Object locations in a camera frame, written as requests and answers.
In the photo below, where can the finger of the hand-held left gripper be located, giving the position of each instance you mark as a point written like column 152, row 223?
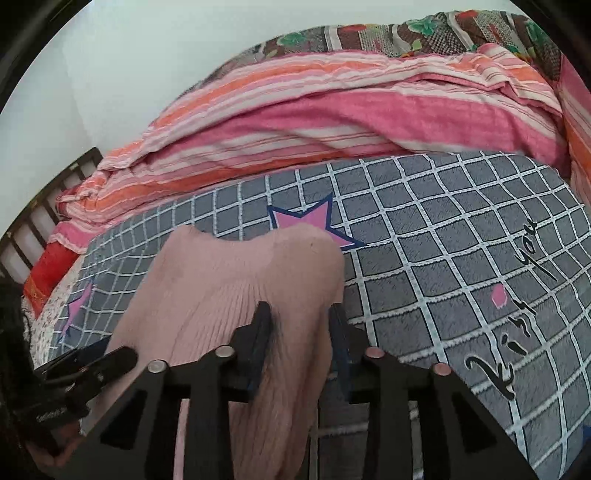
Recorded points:
column 69, row 361
column 115, row 360

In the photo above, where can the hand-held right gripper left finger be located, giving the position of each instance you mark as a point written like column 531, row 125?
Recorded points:
column 258, row 341

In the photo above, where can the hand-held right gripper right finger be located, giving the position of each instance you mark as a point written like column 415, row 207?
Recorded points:
column 339, row 341

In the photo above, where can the pink ribbed garment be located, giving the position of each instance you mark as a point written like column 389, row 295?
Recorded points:
column 221, row 277

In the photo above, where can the person's left hand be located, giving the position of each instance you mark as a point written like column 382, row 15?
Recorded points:
column 64, row 450

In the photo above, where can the white floral bed sheet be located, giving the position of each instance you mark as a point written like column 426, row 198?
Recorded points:
column 48, row 318

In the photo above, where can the red cloth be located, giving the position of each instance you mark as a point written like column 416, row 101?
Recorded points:
column 48, row 272

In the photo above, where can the grey checked blanket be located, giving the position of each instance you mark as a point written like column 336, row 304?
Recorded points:
column 438, row 240

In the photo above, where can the dark wooden headboard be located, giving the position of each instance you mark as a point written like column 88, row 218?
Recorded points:
column 41, row 203

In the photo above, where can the pink orange striped blanket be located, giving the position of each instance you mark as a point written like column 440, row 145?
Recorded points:
column 323, row 115

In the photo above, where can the brown floral patterned pillow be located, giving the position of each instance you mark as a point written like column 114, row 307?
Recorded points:
column 369, row 37

